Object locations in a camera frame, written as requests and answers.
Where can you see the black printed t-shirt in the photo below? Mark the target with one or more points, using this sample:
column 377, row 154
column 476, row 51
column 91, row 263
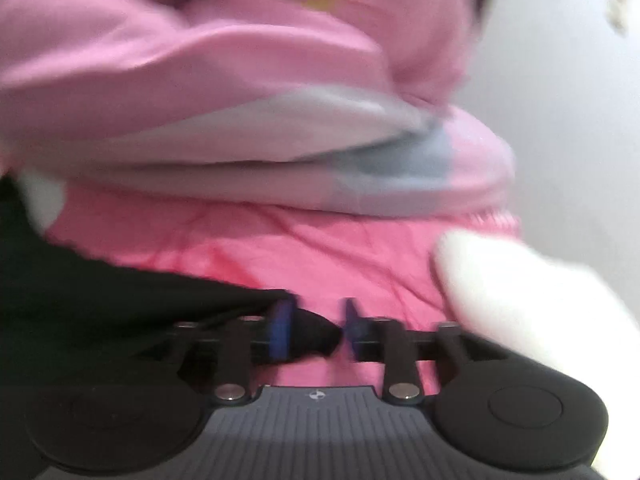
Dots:
column 100, row 300

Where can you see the white folded towel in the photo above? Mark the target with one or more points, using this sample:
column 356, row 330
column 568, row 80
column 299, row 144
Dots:
column 525, row 300

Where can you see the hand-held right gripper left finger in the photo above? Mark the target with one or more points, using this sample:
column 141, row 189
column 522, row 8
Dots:
column 280, row 332

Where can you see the pink floral blanket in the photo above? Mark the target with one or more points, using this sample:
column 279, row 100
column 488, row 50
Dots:
column 300, row 250

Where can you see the pink and blue quilt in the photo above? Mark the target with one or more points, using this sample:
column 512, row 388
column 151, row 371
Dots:
column 250, row 60

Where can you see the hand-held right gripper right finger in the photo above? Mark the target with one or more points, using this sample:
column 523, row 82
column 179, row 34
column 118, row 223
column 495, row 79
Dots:
column 352, row 330

